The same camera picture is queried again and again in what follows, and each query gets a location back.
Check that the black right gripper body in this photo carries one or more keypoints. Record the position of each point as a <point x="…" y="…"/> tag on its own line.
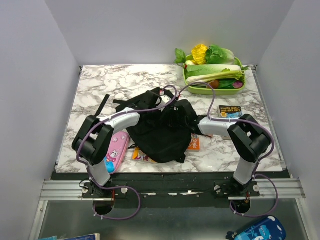
<point x="175" y="120"/>

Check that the black student backpack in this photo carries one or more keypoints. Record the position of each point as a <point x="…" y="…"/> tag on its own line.
<point x="155" y="138"/>

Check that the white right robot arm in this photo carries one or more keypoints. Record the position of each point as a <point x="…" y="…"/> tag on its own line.
<point x="252" y="141"/>

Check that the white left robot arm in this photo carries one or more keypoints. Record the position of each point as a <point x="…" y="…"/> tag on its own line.
<point x="93" y="140"/>

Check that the green plastic vegetable tray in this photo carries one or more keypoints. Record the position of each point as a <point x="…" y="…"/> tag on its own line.
<point x="225" y="85"/>

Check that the orange treehouse book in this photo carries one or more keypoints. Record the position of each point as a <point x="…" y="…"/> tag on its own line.
<point x="194" y="143"/>

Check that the dark blue treehouse book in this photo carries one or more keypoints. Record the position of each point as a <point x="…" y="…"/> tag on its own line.
<point x="230" y="111"/>

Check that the green leafy sprig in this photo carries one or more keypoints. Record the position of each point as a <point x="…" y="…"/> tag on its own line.
<point x="180" y="57"/>

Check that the Roald Dahl Charlie book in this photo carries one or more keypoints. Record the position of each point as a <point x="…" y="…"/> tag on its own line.
<point x="138" y="155"/>

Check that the purple vegetable toy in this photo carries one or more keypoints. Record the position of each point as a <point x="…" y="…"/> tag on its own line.
<point x="238" y="84"/>

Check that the yellow fabric flower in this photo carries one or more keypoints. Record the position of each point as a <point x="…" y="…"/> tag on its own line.
<point x="199" y="54"/>

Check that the green lettuce leaf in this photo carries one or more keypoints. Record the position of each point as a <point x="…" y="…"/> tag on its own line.
<point x="216" y="55"/>

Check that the white-stemmed cabbage stalk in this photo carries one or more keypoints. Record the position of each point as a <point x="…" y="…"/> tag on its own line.
<point x="215" y="76"/>

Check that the pink cartoon pencil case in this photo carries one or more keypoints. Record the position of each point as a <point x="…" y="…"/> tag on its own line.
<point x="116" y="151"/>

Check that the blue shark pencil case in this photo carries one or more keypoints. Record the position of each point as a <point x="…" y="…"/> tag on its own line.
<point x="267" y="228"/>

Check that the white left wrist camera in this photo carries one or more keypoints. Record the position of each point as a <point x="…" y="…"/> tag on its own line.
<point x="166" y="98"/>

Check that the aluminium mounting rail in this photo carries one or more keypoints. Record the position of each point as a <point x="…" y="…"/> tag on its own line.
<point x="260" y="189"/>

